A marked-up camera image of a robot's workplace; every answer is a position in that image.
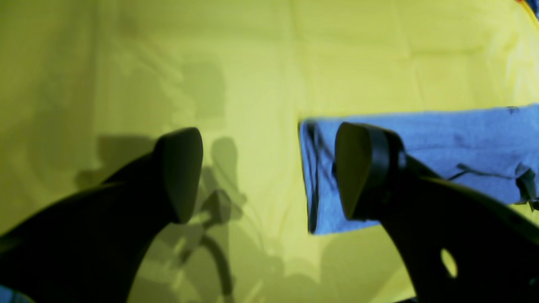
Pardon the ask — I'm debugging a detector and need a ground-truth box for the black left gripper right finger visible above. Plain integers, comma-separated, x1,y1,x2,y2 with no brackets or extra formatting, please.
335,122,539,303

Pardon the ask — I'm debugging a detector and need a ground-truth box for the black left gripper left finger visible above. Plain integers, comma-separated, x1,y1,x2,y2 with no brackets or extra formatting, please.
0,128,203,303

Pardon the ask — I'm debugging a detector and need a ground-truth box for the grey t-shirt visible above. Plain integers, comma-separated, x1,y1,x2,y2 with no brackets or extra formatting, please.
299,104,539,235

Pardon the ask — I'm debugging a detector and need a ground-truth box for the yellow tablecloth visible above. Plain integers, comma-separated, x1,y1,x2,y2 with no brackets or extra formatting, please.
1,0,538,303

